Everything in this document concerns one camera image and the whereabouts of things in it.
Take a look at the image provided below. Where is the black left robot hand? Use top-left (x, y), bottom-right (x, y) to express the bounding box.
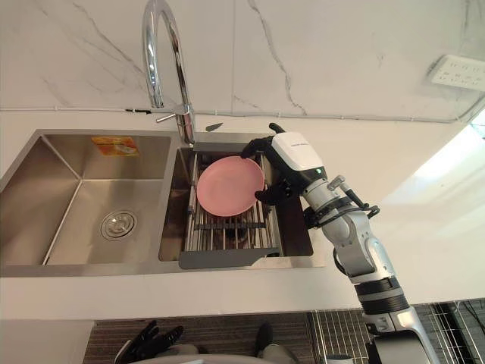
top-left (115, 320), bottom-right (185, 364)

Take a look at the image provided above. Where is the grey sink drying rack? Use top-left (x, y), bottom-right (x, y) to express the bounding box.
top-left (177, 141), bottom-right (283, 271)

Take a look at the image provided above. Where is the round metal sink strainer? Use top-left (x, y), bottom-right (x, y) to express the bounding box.
top-left (100, 208), bottom-right (139, 240)

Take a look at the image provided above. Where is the white wall power strip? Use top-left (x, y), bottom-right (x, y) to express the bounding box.
top-left (430, 54), bottom-right (485, 93)

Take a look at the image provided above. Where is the chrome gooseneck faucet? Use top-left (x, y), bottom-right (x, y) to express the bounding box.
top-left (141, 0), bottom-right (196, 146)

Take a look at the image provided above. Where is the dishwasher wire rack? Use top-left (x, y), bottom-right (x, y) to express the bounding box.
top-left (309, 298), bottom-right (485, 364)

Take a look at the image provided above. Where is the pink round plate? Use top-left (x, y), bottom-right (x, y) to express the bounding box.
top-left (196, 156), bottom-right (266, 218)

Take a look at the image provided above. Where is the grey robot body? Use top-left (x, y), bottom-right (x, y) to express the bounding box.
top-left (151, 342), bottom-right (305, 364)

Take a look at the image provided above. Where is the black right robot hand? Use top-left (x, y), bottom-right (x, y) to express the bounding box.
top-left (239, 123), bottom-right (326, 206)

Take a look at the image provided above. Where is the orange sticker label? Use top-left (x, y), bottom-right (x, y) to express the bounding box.
top-left (91, 136), bottom-right (141, 157)

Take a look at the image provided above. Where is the stainless steel double sink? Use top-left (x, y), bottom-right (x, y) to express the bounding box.
top-left (0, 128), bottom-right (327, 278)

